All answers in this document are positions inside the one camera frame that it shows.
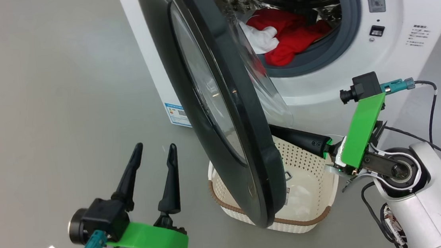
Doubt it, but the cream perforated laundry basket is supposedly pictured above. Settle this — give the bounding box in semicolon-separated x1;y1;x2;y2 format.
205;130;344;242

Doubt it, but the teal right camera connector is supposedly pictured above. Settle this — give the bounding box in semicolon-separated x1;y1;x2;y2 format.
379;77;416;95

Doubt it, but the blue energy label sticker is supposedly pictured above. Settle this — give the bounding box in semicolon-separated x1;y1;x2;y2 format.
164;100;192;129

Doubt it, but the grey rubber door gasket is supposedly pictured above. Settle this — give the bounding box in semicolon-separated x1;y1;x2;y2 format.
252;0;367;81

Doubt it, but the black round glass washer door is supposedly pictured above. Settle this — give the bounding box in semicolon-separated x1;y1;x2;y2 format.
136;0;304;238

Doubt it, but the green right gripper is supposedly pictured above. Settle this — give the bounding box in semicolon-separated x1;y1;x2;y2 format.
267;92;393;182

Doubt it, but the red garment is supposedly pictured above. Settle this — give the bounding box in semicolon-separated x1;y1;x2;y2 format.
245;3;335;69

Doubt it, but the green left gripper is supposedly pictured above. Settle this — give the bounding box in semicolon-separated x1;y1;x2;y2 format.
98;139;189;248

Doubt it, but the white garment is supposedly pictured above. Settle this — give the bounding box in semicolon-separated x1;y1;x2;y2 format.
239;17;281;56

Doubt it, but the black right camera cable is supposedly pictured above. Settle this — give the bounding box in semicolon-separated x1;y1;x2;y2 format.
414;79;441;145

